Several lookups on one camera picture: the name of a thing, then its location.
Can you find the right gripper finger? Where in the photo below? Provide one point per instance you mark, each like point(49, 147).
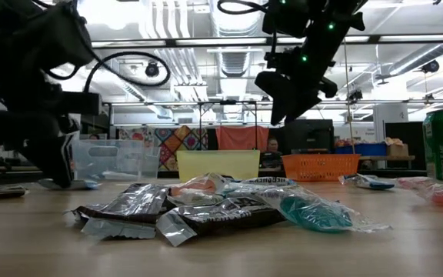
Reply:
point(302, 104)
point(277, 96)

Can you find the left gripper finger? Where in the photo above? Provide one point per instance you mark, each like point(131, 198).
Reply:
point(54, 163)

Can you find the dark brown chocolate bar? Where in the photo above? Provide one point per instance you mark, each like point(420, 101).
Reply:
point(117, 229)
point(8, 191)
point(140, 198)
point(225, 217)

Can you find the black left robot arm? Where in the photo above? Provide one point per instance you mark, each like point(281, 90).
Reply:
point(21, 34)

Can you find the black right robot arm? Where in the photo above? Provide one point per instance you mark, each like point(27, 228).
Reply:
point(344, 5)

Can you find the teal gummy candy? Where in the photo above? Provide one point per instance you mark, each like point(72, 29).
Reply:
point(314, 215)

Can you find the black monitor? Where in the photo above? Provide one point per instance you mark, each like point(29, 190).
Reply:
point(308, 136)

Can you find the person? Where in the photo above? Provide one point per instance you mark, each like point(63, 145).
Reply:
point(272, 148)

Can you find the orange cloth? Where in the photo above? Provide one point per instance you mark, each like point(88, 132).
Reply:
point(242, 137)

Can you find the orange plastic basket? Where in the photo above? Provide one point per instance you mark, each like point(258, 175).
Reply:
point(321, 167)

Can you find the clear plastic bin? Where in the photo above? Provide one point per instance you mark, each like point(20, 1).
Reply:
point(121, 157)

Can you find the blue storage bin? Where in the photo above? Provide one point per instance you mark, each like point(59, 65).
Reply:
point(364, 149)

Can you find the white cabinet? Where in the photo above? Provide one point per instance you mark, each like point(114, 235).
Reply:
point(390, 117)

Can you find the black horizontal rig bar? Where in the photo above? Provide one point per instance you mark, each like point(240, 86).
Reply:
point(206, 41)

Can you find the yellow plastic bin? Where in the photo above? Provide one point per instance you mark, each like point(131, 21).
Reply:
point(217, 163)

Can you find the wooden table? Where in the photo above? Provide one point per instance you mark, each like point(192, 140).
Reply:
point(387, 157)

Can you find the cardboard box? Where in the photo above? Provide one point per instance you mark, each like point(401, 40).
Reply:
point(397, 150)

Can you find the colourful patchwork quilt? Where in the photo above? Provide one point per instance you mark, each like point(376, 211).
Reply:
point(175, 144)

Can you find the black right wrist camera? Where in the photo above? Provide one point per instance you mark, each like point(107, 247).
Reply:
point(287, 17)

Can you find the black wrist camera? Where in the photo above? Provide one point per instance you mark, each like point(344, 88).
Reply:
point(287, 17)
point(83, 103)

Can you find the silver ventilation duct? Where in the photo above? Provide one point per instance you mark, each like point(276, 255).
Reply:
point(235, 63)

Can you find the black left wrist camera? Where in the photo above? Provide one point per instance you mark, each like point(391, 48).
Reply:
point(83, 103)

